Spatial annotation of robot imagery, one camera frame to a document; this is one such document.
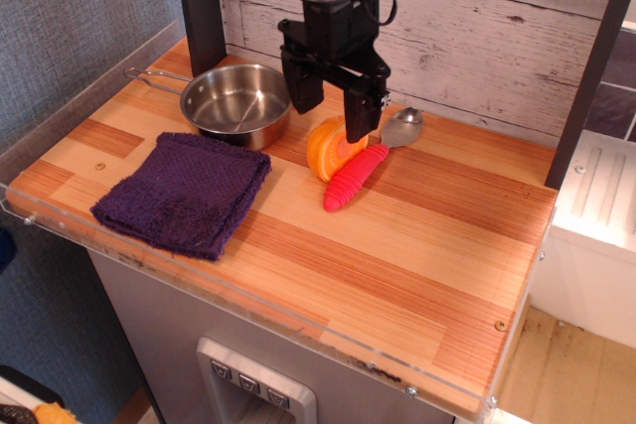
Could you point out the silver dispenser panel with buttons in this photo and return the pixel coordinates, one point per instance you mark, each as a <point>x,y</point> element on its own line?
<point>242,390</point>

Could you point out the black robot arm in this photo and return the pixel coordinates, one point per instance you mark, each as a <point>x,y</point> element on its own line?
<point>335,44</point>

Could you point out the clear acrylic edge guard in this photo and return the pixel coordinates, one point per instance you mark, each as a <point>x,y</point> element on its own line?
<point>418,286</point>

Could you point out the small steel saucepan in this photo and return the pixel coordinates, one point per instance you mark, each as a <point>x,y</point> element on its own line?
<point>245,105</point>

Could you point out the orange object bottom left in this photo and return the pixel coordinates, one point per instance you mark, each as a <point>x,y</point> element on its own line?
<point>53,413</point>

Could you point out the orange toy half slice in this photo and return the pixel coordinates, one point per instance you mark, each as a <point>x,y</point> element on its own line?
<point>328,150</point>

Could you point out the purple folded rag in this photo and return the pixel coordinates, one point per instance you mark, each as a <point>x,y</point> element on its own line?
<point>188,197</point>

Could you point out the red handled metal spoon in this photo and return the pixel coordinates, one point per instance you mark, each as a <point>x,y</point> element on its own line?
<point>400,130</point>

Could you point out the dark left wooden post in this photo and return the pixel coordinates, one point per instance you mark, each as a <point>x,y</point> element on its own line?
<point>205,33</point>

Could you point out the white toy sink drainboard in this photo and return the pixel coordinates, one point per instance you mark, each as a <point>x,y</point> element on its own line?
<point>597,196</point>

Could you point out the dark right wooden post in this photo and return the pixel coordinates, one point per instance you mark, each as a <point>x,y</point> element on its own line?
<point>600,53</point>

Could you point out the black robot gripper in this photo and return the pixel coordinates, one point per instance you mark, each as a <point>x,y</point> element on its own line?
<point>335,43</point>

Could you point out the dark wooden post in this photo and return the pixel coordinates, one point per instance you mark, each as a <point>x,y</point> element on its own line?
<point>205,33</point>
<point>600,53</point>

